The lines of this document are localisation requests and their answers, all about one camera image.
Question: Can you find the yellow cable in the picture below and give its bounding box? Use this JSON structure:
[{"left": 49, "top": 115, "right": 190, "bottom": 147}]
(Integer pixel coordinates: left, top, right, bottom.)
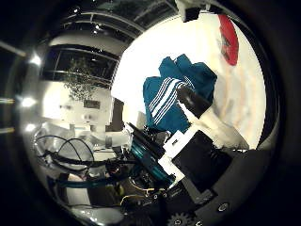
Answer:
[{"left": 119, "top": 185, "right": 156, "bottom": 205}]

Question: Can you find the red spray bottle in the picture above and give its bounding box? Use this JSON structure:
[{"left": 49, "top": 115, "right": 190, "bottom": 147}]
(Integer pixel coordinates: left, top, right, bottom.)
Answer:
[{"left": 217, "top": 13, "right": 240, "bottom": 67}]

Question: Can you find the green leafy plant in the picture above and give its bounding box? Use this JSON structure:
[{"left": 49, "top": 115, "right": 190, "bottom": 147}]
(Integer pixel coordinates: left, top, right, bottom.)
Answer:
[{"left": 62, "top": 57, "right": 102, "bottom": 102}]

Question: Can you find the black cable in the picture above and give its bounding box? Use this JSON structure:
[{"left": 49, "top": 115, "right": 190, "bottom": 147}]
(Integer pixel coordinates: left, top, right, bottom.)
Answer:
[{"left": 34, "top": 135, "right": 97, "bottom": 172}]

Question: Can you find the teal metal bar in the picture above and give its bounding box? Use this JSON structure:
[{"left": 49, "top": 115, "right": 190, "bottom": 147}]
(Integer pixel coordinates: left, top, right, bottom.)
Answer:
[{"left": 130, "top": 137, "right": 175, "bottom": 186}]

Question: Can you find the blue cloth with white stripes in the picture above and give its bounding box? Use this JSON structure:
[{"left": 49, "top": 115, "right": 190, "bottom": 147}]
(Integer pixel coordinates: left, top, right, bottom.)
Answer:
[{"left": 142, "top": 54, "right": 218, "bottom": 135}]

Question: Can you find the dark wall picture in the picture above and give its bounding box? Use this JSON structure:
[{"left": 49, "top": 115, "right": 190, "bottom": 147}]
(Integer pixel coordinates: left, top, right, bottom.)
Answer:
[{"left": 83, "top": 99, "right": 102, "bottom": 110}]

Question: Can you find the teal cable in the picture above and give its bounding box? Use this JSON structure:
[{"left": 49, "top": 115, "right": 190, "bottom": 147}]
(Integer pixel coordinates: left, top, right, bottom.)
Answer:
[{"left": 46, "top": 173, "right": 135, "bottom": 190}]

